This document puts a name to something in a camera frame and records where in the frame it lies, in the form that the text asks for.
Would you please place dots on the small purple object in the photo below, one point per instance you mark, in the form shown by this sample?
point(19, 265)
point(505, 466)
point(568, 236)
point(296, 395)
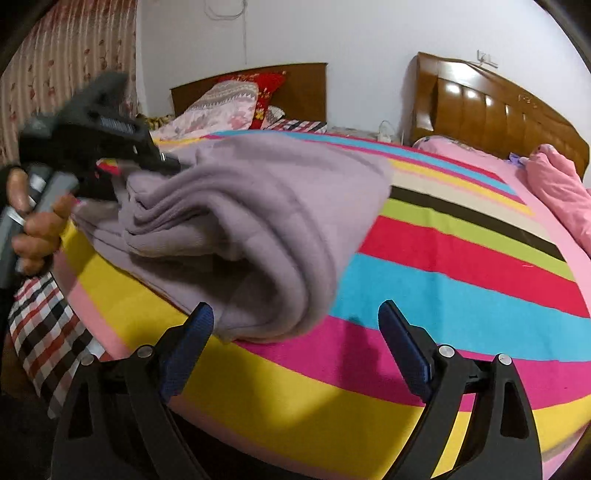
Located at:
point(518, 159)

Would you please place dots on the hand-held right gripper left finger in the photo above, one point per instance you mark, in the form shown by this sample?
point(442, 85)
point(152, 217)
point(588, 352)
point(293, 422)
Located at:
point(189, 350)

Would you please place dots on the floral white pink pillow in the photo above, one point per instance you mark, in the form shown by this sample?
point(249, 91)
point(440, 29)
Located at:
point(217, 106)

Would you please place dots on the yellow black patterned cloth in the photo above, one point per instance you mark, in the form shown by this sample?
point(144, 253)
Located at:
point(157, 123)

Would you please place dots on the pink bed sheet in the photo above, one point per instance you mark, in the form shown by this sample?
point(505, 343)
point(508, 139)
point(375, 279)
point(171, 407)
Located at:
point(475, 157)

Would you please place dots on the colourful striped blanket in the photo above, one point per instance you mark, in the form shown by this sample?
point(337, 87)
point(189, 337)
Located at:
point(438, 286)

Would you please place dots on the purple pants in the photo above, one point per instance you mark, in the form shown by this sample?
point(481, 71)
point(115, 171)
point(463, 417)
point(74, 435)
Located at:
point(258, 221)

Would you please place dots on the light wooden headboard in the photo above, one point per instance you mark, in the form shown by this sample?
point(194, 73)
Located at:
point(485, 115)

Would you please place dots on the wall socket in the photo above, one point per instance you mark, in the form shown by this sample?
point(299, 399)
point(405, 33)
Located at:
point(487, 58)

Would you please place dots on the floral curtain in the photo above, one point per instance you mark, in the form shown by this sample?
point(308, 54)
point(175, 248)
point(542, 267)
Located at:
point(60, 50)

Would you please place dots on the dark wooden headboard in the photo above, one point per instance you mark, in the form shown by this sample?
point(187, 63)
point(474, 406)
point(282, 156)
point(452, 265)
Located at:
point(304, 92)

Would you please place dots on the pink quilt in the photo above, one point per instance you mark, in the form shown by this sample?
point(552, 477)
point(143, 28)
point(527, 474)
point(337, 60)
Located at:
point(563, 194)

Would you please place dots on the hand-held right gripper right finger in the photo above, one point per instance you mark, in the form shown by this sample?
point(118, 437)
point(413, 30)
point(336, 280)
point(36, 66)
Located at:
point(406, 350)

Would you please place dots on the person's left hand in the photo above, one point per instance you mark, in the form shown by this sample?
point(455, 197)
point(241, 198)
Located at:
point(41, 235)

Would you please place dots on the red pillow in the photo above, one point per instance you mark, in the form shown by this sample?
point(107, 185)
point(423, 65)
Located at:
point(268, 92)

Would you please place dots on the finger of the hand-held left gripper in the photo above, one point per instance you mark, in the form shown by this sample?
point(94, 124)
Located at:
point(159, 159)

